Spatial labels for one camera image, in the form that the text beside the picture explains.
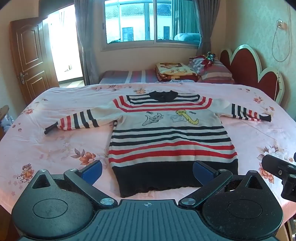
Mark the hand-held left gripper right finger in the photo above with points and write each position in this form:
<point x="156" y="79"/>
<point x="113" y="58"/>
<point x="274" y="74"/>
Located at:
<point x="203" y="172"/>

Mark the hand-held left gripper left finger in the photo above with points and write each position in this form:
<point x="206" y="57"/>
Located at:
<point x="92" y="172"/>

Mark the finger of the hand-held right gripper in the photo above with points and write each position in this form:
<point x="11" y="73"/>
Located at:
<point x="277" y="165"/>

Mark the striped knit sweater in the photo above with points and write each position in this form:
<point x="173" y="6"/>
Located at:
<point x="171" y="139"/>

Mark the pink floral bedsheet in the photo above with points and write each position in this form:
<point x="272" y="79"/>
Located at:
<point x="57" y="111"/>

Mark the light blue cloth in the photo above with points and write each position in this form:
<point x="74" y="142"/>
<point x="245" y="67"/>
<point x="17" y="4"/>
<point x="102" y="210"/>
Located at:
<point x="182" y="80"/>

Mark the striped mattress sheet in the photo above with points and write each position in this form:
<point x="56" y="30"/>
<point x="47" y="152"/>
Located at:
<point x="120" y="76"/>

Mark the striped pillow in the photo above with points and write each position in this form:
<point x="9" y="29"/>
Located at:
<point x="217" y="71"/>

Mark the brown wooden furniture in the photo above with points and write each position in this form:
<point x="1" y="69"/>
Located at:
<point x="4" y="118"/>

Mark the red scalloped headboard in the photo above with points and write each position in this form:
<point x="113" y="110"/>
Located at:
<point x="242" y="67"/>

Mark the folded yellow red blanket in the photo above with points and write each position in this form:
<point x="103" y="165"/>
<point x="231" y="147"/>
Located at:
<point x="173" y="69"/>

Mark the shiny ribbon bow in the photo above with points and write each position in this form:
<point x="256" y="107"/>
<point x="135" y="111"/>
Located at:
<point x="210" y="56"/>

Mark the brown wooden door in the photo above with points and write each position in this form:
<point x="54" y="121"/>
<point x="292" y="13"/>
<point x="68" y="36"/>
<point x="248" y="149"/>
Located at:
<point x="30" y="60"/>

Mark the grey curtain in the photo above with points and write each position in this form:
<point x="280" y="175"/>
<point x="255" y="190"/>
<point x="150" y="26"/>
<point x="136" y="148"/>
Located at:
<point x="86" y="41"/>
<point x="205" y="27"/>

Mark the teal quilt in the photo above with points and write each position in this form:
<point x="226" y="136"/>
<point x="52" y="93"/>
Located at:
<point x="187" y="38"/>

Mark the sliding glass window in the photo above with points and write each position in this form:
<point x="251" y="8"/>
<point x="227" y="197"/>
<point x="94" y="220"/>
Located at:
<point x="138" y="23"/>

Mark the wall socket with plug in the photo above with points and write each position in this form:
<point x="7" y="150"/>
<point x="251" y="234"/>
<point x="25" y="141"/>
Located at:
<point x="281" y="24"/>

